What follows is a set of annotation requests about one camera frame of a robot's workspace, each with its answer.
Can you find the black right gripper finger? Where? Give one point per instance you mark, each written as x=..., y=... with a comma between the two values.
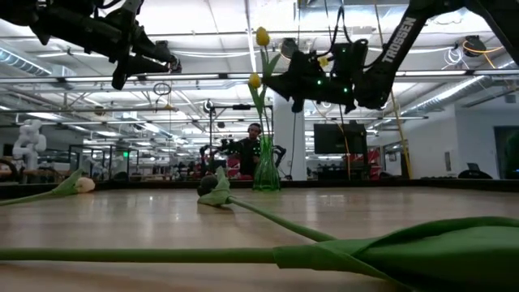
x=290, y=92
x=286, y=80

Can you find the black framed glass enclosure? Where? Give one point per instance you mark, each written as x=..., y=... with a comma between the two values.
x=101, y=146

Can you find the small yellow gripper tag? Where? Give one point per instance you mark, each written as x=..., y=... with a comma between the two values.
x=323, y=62

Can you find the person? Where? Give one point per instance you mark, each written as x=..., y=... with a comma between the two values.
x=248, y=154

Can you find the black camera gantry stand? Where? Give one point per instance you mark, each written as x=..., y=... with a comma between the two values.
x=242, y=107

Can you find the black artificial tulip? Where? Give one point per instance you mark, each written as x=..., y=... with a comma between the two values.
x=221, y=194

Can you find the long horizontal ceiling rail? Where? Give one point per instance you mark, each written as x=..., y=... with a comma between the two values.
x=202, y=76

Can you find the red tool cabinet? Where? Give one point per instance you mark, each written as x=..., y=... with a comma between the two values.
x=375, y=162

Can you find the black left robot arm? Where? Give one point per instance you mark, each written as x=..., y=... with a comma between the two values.
x=61, y=24

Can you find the black background robot arm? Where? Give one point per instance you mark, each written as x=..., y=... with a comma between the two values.
x=280, y=154

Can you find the white building pillar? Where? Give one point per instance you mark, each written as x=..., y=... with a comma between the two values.
x=286, y=134

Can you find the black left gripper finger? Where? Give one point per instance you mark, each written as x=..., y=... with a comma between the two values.
x=152, y=48
x=146, y=66

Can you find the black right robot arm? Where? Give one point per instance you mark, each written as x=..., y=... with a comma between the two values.
x=399, y=40

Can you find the cream artificial tulip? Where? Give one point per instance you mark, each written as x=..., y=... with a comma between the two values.
x=425, y=259

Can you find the green glass vase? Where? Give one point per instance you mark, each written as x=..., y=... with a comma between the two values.
x=266, y=174

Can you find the silver ventilation duct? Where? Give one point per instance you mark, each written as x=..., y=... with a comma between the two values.
x=446, y=95
x=24, y=63

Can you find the black wall monitor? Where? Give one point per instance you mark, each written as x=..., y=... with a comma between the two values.
x=336, y=140

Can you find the yellow artificial tulip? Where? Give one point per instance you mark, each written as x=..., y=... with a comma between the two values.
x=254, y=80
x=262, y=36

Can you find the pale pink artificial tulip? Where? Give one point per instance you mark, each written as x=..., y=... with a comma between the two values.
x=85, y=185

